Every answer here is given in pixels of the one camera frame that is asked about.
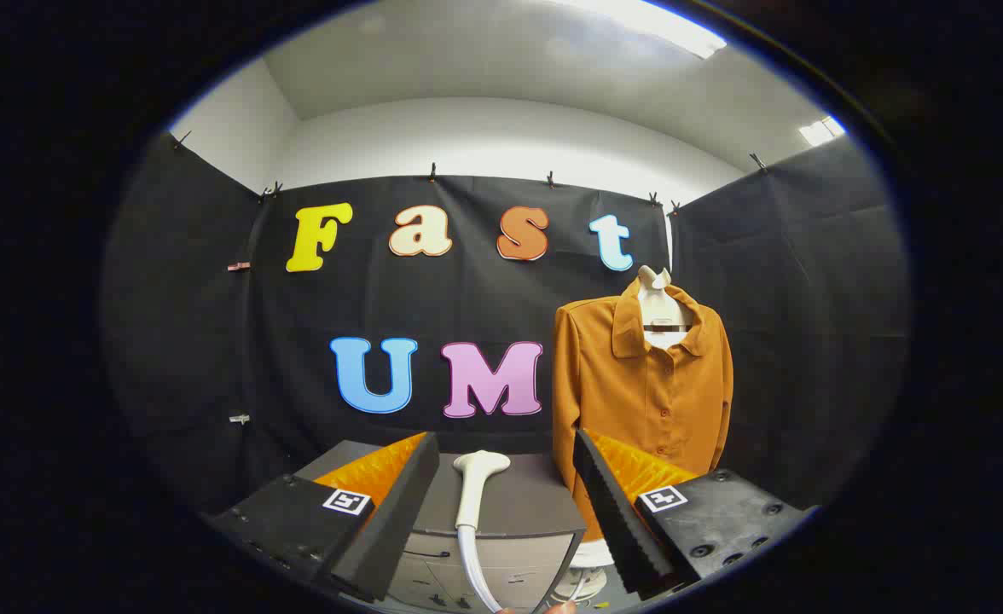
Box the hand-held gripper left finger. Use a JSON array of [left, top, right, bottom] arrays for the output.
[[201, 431, 441, 605]]

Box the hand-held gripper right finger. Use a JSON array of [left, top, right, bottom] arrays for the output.
[[571, 428, 818, 602]]

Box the white garment steamer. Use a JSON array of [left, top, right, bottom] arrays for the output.
[[453, 449, 512, 614]]

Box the orange-brown button shirt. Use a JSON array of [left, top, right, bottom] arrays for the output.
[[551, 279, 735, 547]]

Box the white round steamer base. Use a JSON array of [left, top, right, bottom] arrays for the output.
[[553, 542, 615, 603]]

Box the white clothes hanger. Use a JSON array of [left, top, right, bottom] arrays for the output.
[[635, 265, 695, 349]]

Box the grey cabinet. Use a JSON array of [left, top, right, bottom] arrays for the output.
[[295, 439, 588, 614]]

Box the row of black clips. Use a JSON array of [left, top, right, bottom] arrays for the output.
[[169, 128, 771, 216]]

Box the small ceiling light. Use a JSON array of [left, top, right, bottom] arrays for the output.
[[798, 116, 846, 148]]

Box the long ceiling light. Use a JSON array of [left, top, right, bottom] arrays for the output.
[[553, 0, 728, 61]]

